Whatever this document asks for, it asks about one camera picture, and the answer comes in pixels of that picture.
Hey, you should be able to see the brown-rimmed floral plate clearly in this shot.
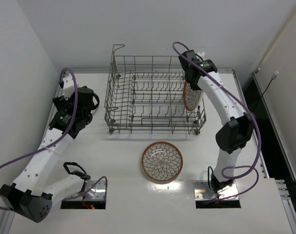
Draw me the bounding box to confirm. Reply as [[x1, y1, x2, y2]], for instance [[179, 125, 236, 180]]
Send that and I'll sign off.
[[182, 81, 204, 111], [141, 141, 183, 183]]

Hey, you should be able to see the brown-rimmed floral plate front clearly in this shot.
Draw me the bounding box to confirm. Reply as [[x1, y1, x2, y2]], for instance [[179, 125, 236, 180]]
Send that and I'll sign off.
[[141, 141, 183, 183]]

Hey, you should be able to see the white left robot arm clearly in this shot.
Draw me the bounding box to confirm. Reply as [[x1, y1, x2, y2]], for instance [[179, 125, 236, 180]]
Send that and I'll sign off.
[[0, 75, 99, 223]]

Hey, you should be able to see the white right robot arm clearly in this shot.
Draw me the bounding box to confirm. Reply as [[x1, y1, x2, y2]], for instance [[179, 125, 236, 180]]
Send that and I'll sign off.
[[179, 50, 254, 193]]

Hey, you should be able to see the grey wire dish rack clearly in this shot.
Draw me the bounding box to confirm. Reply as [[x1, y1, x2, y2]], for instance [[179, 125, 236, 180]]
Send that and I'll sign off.
[[104, 44, 206, 135]]

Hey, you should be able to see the black hanging usb cable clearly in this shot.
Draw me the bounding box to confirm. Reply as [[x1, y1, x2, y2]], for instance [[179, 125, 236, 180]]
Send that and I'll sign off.
[[259, 71, 279, 97]]

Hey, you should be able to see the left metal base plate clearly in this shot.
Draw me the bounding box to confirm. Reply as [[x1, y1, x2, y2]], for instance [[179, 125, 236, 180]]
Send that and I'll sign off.
[[61, 179, 107, 202]]

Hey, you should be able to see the metal base plate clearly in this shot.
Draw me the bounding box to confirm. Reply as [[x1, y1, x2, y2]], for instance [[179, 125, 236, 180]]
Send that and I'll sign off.
[[193, 180, 239, 202], [61, 179, 107, 202]]

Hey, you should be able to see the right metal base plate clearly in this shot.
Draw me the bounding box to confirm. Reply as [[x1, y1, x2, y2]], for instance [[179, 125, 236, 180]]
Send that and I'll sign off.
[[193, 180, 239, 202]]

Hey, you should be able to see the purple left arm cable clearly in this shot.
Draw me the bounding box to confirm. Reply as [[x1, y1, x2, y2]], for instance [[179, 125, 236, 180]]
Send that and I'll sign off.
[[0, 67, 108, 211]]

